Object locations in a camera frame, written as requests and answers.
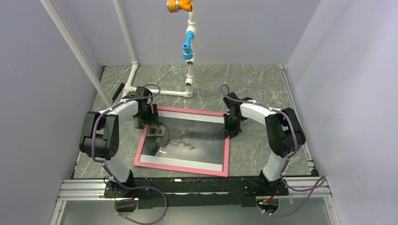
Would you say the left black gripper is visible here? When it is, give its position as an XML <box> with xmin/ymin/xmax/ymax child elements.
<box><xmin>134</xmin><ymin>104</ymin><xmax>160</xmax><ymax>130</ymax></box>

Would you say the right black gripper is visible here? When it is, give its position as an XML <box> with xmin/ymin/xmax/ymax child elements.
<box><xmin>224</xmin><ymin>112</ymin><xmax>244</xmax><ymax>139</ymax></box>

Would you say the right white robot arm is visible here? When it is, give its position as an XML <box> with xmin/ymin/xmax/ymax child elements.
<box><xmin>223</xmin><ymin>92</ymin><xmax>306</xmax><ymax>195</ymax></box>

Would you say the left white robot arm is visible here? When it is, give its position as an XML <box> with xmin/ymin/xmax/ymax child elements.
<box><xmin>79</xmin><ymin>85</ymin><xmax>160</xmax><ymax>197</ymax></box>

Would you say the blue nozzle fitting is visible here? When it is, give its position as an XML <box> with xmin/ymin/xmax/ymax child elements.
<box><xmin>182</xmin><ymin>31</ymin><xmax>195</xmax><ymax>60</ymax></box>

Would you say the orange nozzle fitting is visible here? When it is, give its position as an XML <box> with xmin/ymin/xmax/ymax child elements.
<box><xmin>166</xmin><ymin>0</ymin><xmax>193</xmax><ymax>13</ymax></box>

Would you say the white PVC pipe stand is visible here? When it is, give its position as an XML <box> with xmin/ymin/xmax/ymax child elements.
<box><xmin>41</xmin><ymin>0</ymin><xmax>197</xmax><ymax>106</ymax></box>

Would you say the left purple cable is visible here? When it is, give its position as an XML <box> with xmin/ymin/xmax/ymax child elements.
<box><xmin>91</xmin><ymin>83</ymin><xmax>168</xmax><ymax>225</ymax></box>

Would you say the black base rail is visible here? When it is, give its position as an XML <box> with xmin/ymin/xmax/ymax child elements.
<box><xmin>103</xmin><ymin>175</ymin><xmax>289</xmax><ymax>209</ymax></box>

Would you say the aluminium extrusion rail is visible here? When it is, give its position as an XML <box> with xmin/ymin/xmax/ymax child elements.
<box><xmin>58</xmin><ymin>179</ymin><xmax>332</xmax><ymax>201</ymax></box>

